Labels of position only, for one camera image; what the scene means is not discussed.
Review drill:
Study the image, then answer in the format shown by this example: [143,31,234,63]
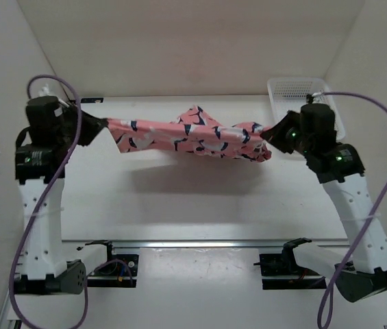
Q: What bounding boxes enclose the white perforated plastic basket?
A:
[267,77,346,141]

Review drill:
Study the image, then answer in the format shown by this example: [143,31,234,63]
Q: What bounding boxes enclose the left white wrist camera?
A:
[37,84,71,107]

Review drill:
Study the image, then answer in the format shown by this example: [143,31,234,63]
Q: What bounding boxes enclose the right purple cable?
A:
[305,90,387,329]

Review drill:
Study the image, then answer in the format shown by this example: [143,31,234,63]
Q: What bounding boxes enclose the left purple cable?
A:
[9,75,136,329]

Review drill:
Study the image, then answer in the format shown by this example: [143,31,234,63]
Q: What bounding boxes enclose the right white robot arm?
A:
[260,103,387,302]

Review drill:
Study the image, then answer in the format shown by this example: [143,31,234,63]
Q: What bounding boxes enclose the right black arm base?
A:
[253,238,327,291]

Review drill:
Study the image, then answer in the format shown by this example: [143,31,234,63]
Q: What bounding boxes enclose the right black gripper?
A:
[262,110,313,157]

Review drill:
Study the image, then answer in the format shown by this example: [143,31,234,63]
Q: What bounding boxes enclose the pink shark print shorts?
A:
[108,106,272,162]

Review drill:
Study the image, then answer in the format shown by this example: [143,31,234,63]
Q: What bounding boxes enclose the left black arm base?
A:
[76,240,140,289]

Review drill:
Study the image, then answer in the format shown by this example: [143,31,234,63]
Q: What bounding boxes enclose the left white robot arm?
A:
[10,95,108,295]

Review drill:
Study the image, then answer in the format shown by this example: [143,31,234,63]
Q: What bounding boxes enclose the aluminium frame rail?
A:
[63,239,349,249]

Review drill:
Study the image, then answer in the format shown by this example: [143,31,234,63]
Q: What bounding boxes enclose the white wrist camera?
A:
[305,92,324,103]
[37,84,71,107]

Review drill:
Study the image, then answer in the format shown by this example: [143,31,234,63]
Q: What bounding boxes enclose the purple cable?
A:
[305,90,387,329]
[9,75,136,329]

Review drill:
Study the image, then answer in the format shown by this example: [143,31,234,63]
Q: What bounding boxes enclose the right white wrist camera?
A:
[305,92,324,103]

